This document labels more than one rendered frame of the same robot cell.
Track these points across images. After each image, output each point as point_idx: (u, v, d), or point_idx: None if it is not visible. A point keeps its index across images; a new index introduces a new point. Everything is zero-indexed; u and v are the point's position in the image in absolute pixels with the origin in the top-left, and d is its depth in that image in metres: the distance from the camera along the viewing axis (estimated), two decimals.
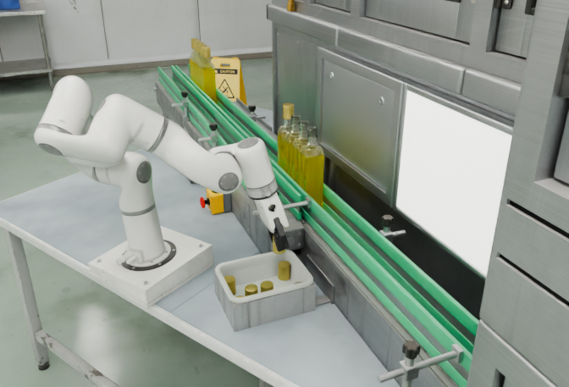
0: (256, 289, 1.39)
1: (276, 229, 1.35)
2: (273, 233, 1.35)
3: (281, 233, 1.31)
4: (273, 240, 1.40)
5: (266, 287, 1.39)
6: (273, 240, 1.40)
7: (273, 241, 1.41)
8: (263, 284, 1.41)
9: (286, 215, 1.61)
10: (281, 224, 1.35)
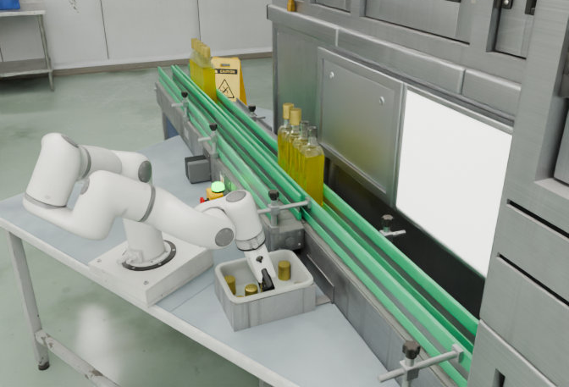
0: (256, 289, 1.39)
1: (263, 279, 1.36)
2: (261, 282, 1.36)
3: (268, 284, 1.33)
4: (294, 116, 1.61)
5: None
6: (295, 116, 1.61)
7: (293, 118, 1.61)
8: (263, 284, 1.41)
9: (286, 215, 1.61)
10: (268, 274, 1.36)
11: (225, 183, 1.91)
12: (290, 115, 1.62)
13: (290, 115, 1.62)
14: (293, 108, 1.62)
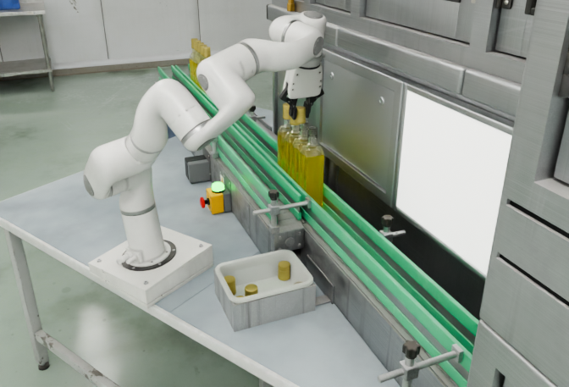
0: (256, 289, 1.39)
1: (312, 94, 1.54)
2: (313, 97, 1.53)
3: (323, 90, 1.55)
4: None
5: (305, 107, 1.55)
6: None
7: (293, 118, 1.61)
8: (299, 108, 1.55)
9: (286, 215, 1.61)
10: None
11: (225, 183, 1.91)
12: (290, 115, 1.62)
13: (290, 115, 1.62)
14: None
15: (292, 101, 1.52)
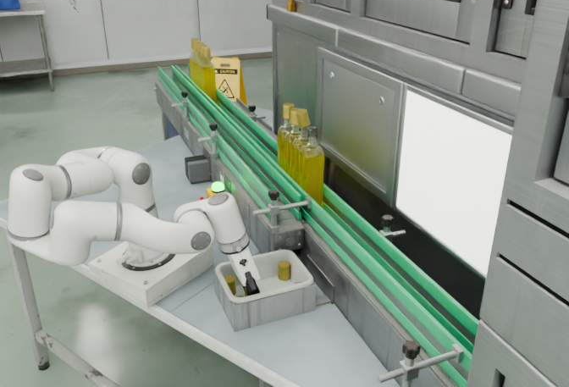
0: None
1: (248, 282, 1.35)
2: (245, 285, 1.35)
3: (252, 287, 1.31)
4: (294, 116, 1.61)
5: (306, 110, 1.56)
6: (295, 116, 1.61)
7: (293, 118, 1.61)
8: (301, 113, 1.55)
9: (286, 215, 1.61)
10: (253, 277, 1.35)
11: (225, 183, 1.91)
12: (290, 115, 1.62)
13: (290, 115, 1.62)
14: (293, 108, 1.62)
15: None
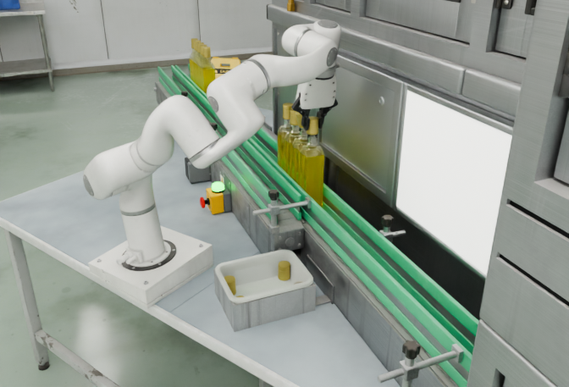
0: (315, 116, 1.53)
1: (325, 105, 1.50)
2: (327, 108, 1.49)
3: (336, 101, 1.51)
4: (294, 116, 1.61)
5: None
6: (295, 116, 1.61)
7: (293, 118, 1.61)
8: (301, 113, 1.55)
9: (286, 215, 1.61)
10: None
11: (225, 183, 1.91)
12: (290, 115, 1.62)
13: (290, 115, 1.62)
14: (293, 108, 1.62)
15: (305, 111, 1.48)
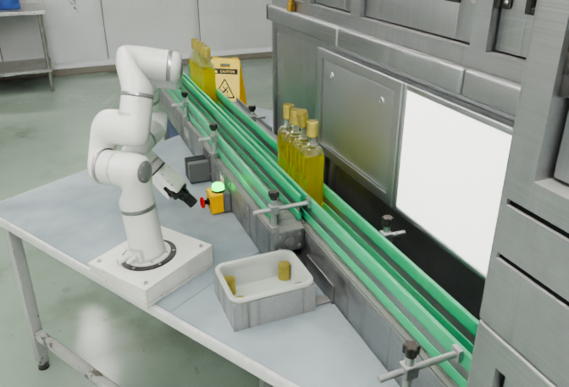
0: (314, 119, 1.53)
1: (182, 187, 1.87)
2: (185, 187, 1.87)
3: None
4: (294, 116, 1.61)
5: (306, 110, 1.56)
6: (295, 116, 1.61)
7: (293, 118, 1.61)
8: (301, 113, 1.55)
9: (286, 215, 1.61)
10: None
11: (225, 183, 1.91)
12: (290, 115, 1.62)
13: (290, 115, 1.62)
14: (293, 108, 1.62)
15: (181, 193, 1.84)
